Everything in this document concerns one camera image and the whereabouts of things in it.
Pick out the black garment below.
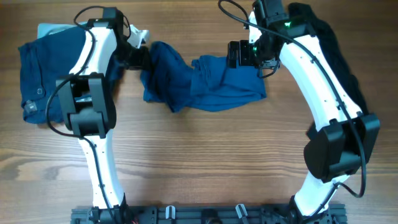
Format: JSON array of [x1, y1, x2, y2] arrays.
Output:
[[287, 2, 370, 141]]

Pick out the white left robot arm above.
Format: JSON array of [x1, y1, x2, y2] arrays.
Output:
[[55, 19, 149, 223]]

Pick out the light blue folded garment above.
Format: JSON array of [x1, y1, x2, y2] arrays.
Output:
[[37, 23, 85, 39]]

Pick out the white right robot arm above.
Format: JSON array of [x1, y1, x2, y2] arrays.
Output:
[[239, 19, 380, 223]]

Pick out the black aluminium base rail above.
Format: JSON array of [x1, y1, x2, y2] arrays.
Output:
[[70, 204, 348, 224]]

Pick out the blue t-shirt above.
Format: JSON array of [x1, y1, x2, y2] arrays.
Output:
[[141, 42, 267, 113]]

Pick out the folded dark blue shorts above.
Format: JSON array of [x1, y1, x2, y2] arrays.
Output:
[[19, 26, 123, 124]]

